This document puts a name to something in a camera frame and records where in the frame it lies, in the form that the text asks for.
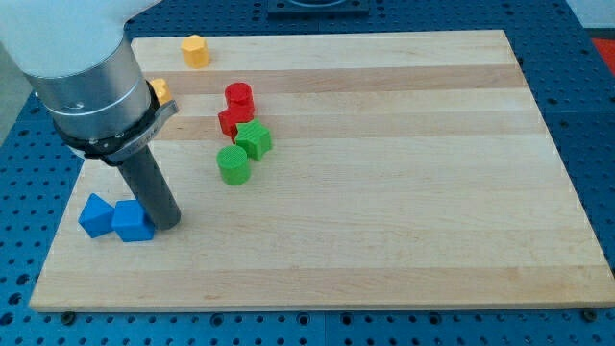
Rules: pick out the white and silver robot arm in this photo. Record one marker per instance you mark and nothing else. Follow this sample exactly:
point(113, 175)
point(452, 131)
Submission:
point(77, 58)

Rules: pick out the yellow heart block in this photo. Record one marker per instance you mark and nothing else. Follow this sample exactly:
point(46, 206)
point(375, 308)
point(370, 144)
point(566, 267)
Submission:
point(162, 90)

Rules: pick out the green star block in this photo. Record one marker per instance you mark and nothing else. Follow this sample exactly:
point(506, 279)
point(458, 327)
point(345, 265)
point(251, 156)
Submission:
point(254, 138)

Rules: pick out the green cylinder block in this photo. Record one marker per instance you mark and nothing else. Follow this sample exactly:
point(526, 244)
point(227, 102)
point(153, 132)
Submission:
point(233, 164)

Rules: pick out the wooden board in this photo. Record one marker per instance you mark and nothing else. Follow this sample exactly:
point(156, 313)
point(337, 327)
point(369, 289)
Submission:
point(408, 171)

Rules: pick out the red star block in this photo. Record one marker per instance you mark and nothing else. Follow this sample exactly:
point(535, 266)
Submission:
point(232, 116)

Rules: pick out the red cylinder block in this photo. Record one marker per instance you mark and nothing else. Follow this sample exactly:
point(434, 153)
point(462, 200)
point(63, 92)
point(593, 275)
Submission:
point(239, 95)

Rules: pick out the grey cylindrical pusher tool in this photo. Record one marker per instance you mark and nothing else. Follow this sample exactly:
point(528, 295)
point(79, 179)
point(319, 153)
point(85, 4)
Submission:
point(144, 178)

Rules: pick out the yellow hexagon block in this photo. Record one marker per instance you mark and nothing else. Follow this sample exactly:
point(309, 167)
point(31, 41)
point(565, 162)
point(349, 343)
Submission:
point(195, 51)

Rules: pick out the blue cube block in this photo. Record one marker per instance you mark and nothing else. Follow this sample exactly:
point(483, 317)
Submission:
point(131, 222)

